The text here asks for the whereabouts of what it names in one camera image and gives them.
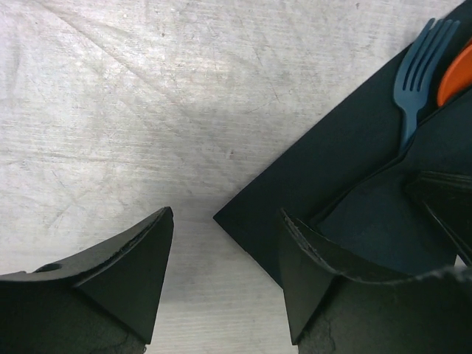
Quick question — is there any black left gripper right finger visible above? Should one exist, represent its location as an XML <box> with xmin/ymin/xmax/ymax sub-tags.
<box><xmin>278</xmin><ymin>211</ymin><xmax>471</xmax><ymax>353</ymax></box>

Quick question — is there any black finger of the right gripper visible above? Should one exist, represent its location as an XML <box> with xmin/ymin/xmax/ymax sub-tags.
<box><xmin>403</xmin><ymin>170</ymin><xmax>471</xmax><ymax>266</ymax></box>

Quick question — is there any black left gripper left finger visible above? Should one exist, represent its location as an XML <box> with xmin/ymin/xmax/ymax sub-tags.
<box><xmin>1</xmin><ymin>207</ymin><xmax>173</xmax><ymax>353</ymax></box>

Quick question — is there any orange plastic spoon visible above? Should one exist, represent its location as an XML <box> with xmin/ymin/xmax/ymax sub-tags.
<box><xmin>437</xmin><ymin>40</ymin><xmax>471</xmax><ymax>107</ymax></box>

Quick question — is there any blue plastic fork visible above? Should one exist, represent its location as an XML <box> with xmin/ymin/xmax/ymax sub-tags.
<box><xmin>393</xmin><ymin>18</ymin><xmax>460</xmax><ymax>152</ymax></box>

